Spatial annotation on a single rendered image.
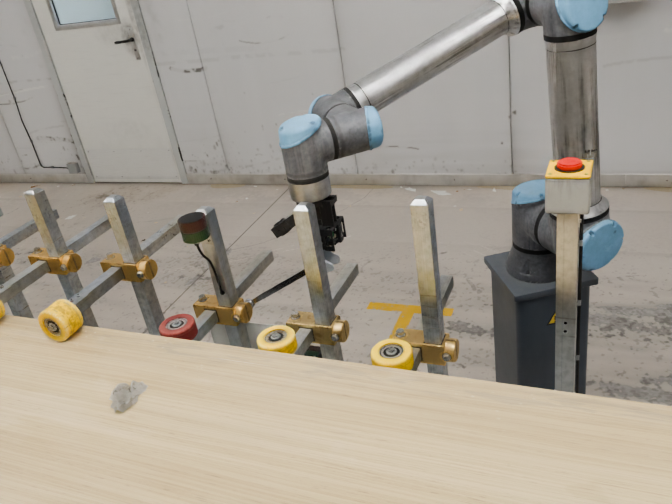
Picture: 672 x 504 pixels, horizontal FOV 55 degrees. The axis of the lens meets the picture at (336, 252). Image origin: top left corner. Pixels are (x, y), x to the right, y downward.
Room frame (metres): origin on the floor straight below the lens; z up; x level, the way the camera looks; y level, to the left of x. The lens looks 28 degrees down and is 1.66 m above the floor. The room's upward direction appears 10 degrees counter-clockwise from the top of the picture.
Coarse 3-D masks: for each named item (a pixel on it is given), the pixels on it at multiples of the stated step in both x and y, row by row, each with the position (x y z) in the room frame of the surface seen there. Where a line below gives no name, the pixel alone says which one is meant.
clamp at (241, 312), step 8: (208, 296) 1.37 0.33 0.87; (216, 296) 1.36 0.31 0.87; (200, 304) 1.33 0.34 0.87; (208, 304) 1.33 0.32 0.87; (216, 304) 1.32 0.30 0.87; (240, 304) 1.30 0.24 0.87; (248, 304) 1.31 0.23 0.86; (200, 312) 1.33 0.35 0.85; (216, 312) 1.31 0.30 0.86; (224, 312) 1.30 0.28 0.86; (232, 312) 1.29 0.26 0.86; (240, 312) 1.28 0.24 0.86; (248, 312) 1.30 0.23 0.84; (224, 320) 1.30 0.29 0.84; (232, 320) 1.29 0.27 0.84; (240, 320) 1.28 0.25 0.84; (248, 320) 1.30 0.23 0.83
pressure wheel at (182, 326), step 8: (168, 320) 1.23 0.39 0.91; (176, 320) 1.21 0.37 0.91; (184, 320) 1.22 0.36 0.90; (192, 320) 1.21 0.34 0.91; (160, 328) 1.20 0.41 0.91; (168, 328) 1.20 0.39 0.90; (176, 328) 1.19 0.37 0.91; (184, 328) 1.18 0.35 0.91; (192, 328) 1.19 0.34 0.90; (168, 336) 1.17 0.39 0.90; (176, 336) 1.17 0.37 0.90; (184, 336) 1.17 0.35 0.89; (192, 336) 1.19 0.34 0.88
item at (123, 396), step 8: (120, 384) 1.01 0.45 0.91; (136, 384) 1.00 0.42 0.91; (144, 384) 1.01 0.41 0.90; (112, 392) 1.00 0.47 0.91; (120, 392) 0.98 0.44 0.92; (128, 392) 0.99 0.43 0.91; (136, 392) 0.99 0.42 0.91; (112, 400) 0.98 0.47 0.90; (120, 400) 0.97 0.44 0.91; (128, 400) 0.97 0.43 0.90; (136, 400) 0.97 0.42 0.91; (120, 408) 0.95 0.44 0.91
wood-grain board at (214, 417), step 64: (0, 320) 1.37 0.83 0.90; (0, 384) 1.10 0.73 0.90; (64, 384) 1.06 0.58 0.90; (128, 384) 1.03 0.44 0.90; (192, 384) 0.99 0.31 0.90; (256, 384) 0.96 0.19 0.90; (320, 384) 0.93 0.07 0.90; (384, 384) 0.90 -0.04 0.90; (448, 384) 0.87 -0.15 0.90; (512, 384) 0.84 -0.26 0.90; (0, 448) 0.90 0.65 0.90; (64, 448) 0.87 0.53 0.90; (128, 448) 0.85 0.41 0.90; (192, 448) 0.82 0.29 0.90; (256, 448) 0.79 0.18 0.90; (320, 448) 0.77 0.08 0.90; (384, 448) 0.75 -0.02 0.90; (448, 448) 0.72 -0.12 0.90; (512, 448) 0.70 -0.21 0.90; (576, 448) 0.68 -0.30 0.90; (640, 448) 0.66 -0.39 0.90
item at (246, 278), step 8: (264, 256) 1.54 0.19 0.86; (272, 256) 1.57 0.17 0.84; (256, 264) 1.51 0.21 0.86; (264, 264) 1.53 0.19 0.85; (248, 272) 1.47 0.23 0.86; (256, 272) 1.49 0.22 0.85; (240, 280) 1.44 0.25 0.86; (248, 280) 1.45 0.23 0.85; (240, 288) 1.41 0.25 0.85; (240, 296) 1.40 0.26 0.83; (208, 312) 1.31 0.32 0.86; (200, 320) 1.28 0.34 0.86; (208, 320) 1.28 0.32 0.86; (216, 320) 1.30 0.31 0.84; (200, 328) 1.25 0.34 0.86; (208, 328) 1.27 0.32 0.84; (200, 336) 1.24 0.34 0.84
